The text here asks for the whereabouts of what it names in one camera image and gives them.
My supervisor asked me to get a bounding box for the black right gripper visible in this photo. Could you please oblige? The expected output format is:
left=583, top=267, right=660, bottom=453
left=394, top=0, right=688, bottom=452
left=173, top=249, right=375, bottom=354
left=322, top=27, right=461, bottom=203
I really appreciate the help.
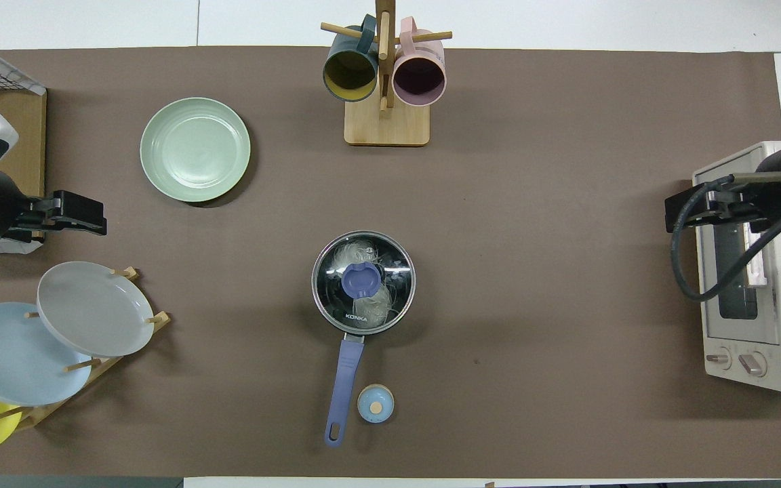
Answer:
left=665, top=142, right=781, bottom=232

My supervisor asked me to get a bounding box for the glass lid blue knob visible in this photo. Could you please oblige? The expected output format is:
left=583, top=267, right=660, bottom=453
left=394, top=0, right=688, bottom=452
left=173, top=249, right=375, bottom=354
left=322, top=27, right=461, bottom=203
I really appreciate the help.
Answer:
left=311, top=230, right=417, bottom=334

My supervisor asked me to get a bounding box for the white vermicelli bundle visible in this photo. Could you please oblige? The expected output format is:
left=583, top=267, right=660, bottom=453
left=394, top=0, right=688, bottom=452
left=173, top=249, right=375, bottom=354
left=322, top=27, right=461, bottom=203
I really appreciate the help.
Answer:
left=333, top=241, right=398, bottom=329

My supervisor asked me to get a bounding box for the grey plate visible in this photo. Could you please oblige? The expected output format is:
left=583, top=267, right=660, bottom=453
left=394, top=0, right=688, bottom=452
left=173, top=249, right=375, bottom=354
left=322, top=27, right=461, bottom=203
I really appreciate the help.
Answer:
left=37, top=261, right=155, bottom=358

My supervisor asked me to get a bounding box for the light green plate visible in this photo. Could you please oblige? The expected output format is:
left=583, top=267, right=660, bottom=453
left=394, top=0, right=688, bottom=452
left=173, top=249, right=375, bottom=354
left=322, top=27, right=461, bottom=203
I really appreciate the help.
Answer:
left=140, top=97, right=252, bottom=203

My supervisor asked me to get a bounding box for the light blue plate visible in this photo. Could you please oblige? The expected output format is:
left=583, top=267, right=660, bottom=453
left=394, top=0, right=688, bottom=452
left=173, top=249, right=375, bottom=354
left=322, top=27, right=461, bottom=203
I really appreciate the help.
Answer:
left=0, top=302, right=93, bottom=407

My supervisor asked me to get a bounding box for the wooden plate rack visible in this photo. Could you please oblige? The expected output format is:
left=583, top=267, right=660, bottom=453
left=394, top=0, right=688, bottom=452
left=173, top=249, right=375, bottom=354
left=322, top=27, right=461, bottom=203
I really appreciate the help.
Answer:
left=0, top=266, right=172, bottom=431

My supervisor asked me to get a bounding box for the white toaster oven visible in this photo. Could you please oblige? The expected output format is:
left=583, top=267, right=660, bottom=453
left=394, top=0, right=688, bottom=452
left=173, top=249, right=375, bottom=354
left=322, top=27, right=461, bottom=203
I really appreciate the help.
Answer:
left=692, top=140, right=781, bottom=394

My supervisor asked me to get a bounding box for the marble patterned cloth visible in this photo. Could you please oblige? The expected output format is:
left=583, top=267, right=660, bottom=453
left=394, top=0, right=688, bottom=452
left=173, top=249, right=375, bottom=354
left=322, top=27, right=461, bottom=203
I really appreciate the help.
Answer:
left=0, top=33, right=47, bottom=96

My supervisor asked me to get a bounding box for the brown table mat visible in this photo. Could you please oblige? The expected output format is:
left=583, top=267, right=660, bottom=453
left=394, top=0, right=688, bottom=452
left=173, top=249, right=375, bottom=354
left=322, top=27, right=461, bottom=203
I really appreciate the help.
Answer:
left=0, top=46, right=781, bottom=479

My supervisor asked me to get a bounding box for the pink mug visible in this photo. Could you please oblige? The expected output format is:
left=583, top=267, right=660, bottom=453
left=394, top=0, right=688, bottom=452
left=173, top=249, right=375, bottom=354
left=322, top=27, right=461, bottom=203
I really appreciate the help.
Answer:
left=392, top=16, right=447, bottom=107

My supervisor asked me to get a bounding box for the dark teal mug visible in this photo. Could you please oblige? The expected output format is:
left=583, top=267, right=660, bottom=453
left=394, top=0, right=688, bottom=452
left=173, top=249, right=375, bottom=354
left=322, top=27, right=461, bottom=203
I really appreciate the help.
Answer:
left=323, top=14, right=380, bottom=103

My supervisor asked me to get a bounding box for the wooden mug tree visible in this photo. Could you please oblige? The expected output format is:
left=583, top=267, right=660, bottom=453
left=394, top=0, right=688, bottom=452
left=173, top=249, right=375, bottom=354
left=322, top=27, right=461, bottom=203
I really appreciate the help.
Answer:
left=320, top=0, right=454, bottom=147

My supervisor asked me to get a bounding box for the small blue round container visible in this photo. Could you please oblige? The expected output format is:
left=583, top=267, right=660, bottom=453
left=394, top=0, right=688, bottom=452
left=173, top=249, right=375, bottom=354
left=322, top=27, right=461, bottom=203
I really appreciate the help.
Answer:
left=357, top=384, right=395, bottom=424

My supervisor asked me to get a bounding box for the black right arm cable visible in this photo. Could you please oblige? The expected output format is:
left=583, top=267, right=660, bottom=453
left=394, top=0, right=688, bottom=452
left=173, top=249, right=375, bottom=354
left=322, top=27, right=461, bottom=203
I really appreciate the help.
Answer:
left=672, top=171, right=781, bottom=302

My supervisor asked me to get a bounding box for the wooden shelf with wire basket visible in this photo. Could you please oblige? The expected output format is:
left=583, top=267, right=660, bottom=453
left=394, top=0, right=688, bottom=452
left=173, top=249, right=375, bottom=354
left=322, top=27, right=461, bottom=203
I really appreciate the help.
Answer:
left=0, top=33, right=47, bottom=204

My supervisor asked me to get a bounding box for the black pot purple handle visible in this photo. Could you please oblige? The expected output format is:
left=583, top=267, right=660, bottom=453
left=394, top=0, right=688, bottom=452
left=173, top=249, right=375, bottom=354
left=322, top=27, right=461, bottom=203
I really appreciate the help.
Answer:
left=311, top=230, right=417, bottom=448

